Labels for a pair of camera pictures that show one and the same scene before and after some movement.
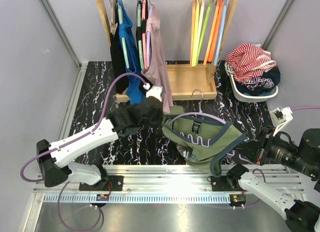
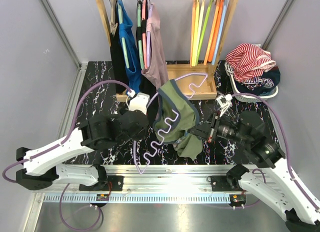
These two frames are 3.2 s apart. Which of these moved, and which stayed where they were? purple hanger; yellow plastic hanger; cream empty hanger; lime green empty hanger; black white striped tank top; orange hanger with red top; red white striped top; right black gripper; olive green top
Moved: purple hanger; olive green top; right black gripper
Stayed: black white striped tank top; cream empty hanger; yellow plastic hanger; lime green empty hanger; red white striped top; orange hanger with red top
